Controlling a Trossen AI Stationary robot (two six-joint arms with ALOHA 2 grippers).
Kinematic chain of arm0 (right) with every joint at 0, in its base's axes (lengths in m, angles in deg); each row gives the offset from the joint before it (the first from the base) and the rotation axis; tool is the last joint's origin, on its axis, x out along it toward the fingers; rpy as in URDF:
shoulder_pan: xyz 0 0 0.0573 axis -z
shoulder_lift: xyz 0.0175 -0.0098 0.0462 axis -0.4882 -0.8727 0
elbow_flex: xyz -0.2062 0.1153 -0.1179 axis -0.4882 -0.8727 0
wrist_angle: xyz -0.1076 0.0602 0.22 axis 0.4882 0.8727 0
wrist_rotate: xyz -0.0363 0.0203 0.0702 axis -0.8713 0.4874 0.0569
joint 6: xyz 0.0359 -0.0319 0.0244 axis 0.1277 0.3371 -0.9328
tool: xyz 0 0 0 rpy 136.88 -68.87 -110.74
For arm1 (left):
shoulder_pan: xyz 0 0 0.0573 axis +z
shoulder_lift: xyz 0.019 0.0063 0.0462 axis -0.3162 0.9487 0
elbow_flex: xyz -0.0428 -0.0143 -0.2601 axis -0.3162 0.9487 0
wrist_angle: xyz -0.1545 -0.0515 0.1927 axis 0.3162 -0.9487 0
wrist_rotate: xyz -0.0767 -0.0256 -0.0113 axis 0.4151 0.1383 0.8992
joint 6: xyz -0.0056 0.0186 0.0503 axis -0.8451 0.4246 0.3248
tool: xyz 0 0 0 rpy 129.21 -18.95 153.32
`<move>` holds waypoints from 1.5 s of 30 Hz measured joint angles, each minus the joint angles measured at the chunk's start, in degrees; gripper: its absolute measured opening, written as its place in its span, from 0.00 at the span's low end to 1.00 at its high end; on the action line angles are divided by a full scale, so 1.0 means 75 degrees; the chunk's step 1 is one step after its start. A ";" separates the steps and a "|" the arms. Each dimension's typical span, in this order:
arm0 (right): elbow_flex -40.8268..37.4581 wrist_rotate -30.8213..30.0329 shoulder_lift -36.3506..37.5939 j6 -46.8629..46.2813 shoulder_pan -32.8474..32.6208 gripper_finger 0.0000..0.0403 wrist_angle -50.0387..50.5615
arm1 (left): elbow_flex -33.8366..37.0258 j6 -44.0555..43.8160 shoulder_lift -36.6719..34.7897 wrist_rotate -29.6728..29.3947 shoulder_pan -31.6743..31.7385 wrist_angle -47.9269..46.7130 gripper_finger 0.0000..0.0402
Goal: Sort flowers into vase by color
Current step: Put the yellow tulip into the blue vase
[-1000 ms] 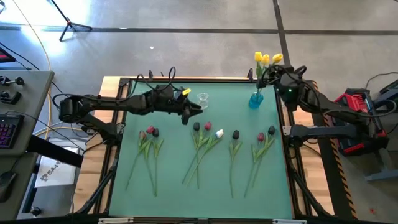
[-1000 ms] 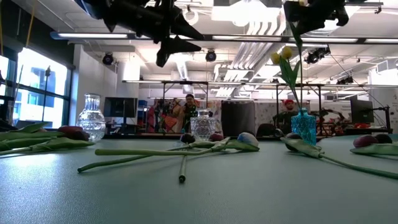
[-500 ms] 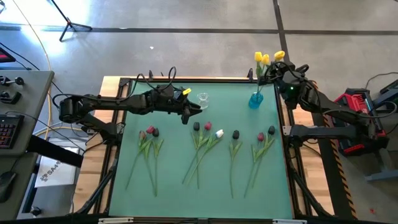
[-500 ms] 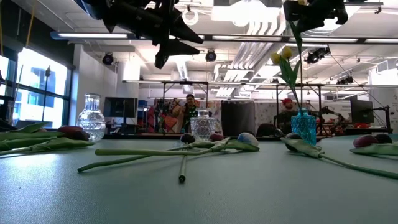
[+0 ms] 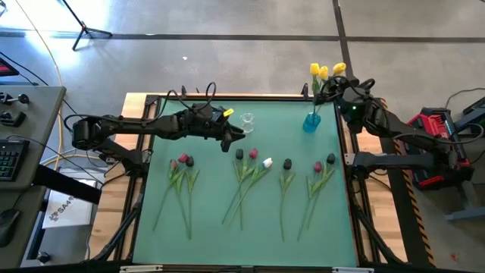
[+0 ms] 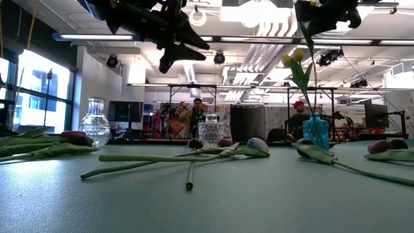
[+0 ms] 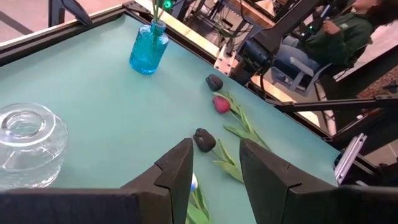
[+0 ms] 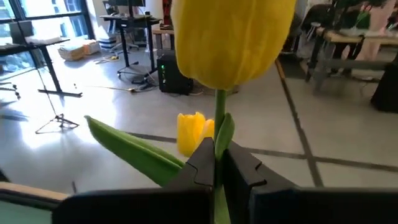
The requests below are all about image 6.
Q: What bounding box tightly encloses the white artificial tulip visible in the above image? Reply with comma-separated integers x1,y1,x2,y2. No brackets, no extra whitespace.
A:
98,137,271,162

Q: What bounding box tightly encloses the blue glass vase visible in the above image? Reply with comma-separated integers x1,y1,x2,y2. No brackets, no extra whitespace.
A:
302,111,330,152

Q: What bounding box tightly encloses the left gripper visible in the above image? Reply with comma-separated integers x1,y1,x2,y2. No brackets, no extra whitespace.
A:
135,0,210,74

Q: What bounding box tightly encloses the person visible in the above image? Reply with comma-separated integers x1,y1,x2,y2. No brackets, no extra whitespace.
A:
284,100,313,142
184,98,210,140

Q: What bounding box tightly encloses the small clear glass vase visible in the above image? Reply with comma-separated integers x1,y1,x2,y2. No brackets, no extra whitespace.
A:
197,113,226,147

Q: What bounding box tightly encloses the colourful patterned cloth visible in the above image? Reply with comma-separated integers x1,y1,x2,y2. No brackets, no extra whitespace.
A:
151,102,195,139

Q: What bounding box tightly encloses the large round clear glass vase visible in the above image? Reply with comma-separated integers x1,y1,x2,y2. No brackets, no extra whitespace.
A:
79,96,111,149

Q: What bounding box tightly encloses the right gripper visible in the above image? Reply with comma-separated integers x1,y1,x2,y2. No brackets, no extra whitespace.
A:
294,0,362,36

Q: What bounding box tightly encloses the black computer monitor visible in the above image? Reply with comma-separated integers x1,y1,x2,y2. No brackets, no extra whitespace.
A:
364,102,390,129
107,100,144,123

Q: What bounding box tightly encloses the green table mat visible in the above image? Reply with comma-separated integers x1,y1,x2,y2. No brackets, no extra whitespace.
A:
0,139,414,233

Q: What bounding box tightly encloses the black partition panel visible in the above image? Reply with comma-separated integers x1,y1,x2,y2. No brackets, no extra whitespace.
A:
230,104,266,142

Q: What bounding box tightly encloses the large window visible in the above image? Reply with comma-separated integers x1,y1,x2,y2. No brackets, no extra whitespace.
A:
0,48,77,139

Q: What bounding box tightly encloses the white hanging ring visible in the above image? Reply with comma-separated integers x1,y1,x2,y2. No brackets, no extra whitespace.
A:
189,8,208,27

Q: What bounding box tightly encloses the ceiling light strip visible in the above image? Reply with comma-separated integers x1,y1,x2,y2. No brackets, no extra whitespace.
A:
53,32,140,42

